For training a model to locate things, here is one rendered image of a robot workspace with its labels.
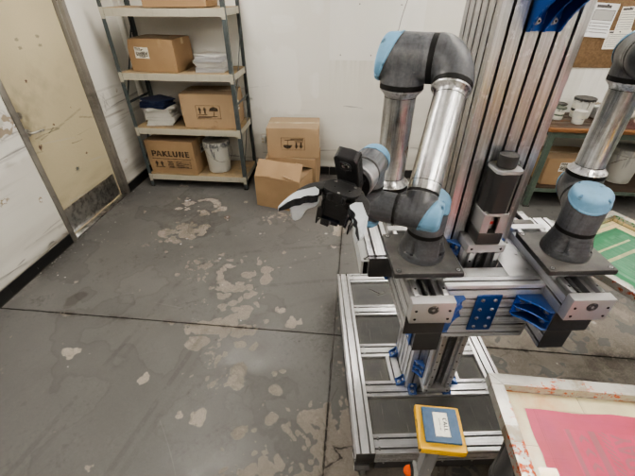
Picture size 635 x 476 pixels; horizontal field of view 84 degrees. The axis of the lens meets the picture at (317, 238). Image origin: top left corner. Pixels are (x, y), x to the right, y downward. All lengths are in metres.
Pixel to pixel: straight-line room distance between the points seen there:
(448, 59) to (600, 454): 1.12
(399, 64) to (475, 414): 1.74
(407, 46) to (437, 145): 0.26
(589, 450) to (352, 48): 3.81
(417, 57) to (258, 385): 1.97
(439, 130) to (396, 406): 1.53
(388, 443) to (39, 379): 2.14
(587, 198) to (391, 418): 1.34
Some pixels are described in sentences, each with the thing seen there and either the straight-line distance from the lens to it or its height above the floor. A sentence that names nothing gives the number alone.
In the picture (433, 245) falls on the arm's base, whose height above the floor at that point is 1.33.
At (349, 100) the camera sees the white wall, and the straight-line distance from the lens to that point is 4.36.
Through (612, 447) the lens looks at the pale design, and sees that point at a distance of 1.40.
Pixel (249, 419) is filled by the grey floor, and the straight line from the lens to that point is 2.27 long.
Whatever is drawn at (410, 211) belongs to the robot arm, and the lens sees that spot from 0.83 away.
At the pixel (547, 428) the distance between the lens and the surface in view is 1.33.
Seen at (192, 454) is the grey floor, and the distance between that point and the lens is 2.26.
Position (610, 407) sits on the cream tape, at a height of 0.96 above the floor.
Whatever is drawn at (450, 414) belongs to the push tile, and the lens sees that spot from 1.22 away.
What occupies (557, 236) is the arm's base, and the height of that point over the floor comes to 1.33.
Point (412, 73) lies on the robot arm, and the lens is 0.99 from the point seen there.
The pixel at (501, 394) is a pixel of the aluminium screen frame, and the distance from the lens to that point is 1.29.
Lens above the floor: 1.99
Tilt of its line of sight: 35 degrees down
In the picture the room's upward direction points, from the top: straight up
